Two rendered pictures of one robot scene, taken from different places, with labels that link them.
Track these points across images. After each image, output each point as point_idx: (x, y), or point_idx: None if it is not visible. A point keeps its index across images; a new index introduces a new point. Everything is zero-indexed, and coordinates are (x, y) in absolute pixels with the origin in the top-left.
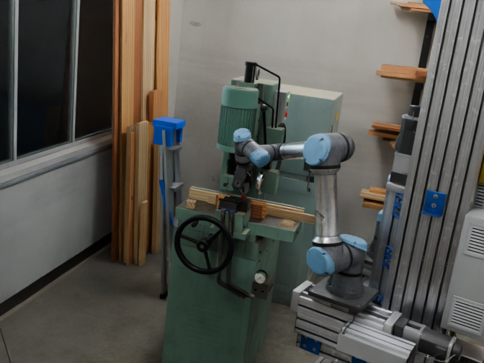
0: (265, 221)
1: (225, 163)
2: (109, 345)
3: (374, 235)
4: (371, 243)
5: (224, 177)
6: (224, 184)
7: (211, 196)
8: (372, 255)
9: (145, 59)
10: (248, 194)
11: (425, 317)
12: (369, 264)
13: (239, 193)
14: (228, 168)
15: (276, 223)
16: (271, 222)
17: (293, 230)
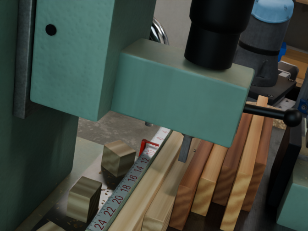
0: (275, 144)
1: (114, 31)
2: None
3: (266, 50)
4: (254, 64)
5: (248, 91)
6: (302, 118)
7: (167, 212)
8: (270, 81)
9: None
10: (65, 116)
11: None
12: (282, 97)
13: (47, 131)
14: (234, 44)
15: (275, 129)
16: (278, 137)
17: (305, 118)
